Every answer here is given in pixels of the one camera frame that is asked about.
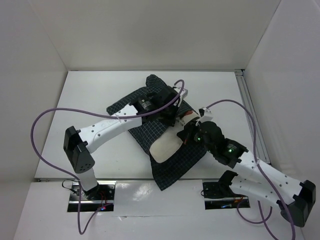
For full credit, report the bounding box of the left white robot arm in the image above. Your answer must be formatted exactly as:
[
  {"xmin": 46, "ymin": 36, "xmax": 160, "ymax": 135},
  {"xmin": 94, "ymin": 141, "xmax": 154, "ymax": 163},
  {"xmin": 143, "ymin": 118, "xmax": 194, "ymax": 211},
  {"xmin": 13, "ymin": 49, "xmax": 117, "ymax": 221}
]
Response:
[{"xmin": 63, "ymin": 86, "xmax": 188, "ymax": 200}]

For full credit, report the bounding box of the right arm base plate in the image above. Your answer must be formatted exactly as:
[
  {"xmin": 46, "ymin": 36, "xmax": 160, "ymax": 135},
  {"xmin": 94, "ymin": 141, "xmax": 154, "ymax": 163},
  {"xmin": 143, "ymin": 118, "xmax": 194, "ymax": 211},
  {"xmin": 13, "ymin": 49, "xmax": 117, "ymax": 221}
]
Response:
[{"xmin": 200, "ymin": 181, "xmax": 250, "ymax": 210}]

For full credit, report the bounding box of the aluminium rail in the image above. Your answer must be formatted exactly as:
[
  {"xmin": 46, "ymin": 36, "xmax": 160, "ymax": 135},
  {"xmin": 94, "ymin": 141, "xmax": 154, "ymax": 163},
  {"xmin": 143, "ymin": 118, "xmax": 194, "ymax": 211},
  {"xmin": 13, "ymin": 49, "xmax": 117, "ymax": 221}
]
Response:
[{"xmin": 234, "ymin": 69, "xmax": 271, "ymax": 165}]

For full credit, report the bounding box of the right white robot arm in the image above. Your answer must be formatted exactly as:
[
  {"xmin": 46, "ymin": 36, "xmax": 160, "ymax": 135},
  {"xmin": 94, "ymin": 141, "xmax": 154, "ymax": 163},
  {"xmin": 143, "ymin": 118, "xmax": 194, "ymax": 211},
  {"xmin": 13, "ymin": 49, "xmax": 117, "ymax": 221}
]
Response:
[{"xmin": 177, "ymin": 120, "xmax": 316, "ymax": 228}]

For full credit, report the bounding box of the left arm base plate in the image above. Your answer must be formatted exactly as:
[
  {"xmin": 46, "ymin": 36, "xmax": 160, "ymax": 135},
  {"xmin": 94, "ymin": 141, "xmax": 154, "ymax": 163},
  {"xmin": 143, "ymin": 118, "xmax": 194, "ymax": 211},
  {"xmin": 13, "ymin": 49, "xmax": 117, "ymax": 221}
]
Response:
[{"xmin": 61, "ymin": 180, "xmax": 116, "ymax": 213}]

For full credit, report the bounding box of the dark checked pillowcase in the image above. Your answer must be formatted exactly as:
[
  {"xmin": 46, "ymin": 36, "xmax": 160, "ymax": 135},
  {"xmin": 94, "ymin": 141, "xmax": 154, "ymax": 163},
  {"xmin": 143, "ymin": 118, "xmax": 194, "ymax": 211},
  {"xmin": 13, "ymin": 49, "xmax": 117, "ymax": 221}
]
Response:
[{"xmin": 106, "ymin": 73, "xmax": 208, "ymax": 192}]

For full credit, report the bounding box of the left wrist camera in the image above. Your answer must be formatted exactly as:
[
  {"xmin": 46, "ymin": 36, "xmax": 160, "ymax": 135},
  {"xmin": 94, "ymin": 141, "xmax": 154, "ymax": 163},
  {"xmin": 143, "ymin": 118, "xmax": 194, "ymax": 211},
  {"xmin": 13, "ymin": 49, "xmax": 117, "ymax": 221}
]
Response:
[{"xmin": 172, "ymin": 86, "xmax": 188, "ymax": 99}]

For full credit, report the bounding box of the cream pillow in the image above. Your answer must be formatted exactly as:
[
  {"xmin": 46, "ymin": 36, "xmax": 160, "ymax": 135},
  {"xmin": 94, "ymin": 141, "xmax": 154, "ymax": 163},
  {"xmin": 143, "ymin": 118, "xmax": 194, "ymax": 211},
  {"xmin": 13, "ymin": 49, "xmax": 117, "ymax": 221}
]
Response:
[{"xmin": 149, "ymin": 110, "xmax": 199, "ymax": 164}]

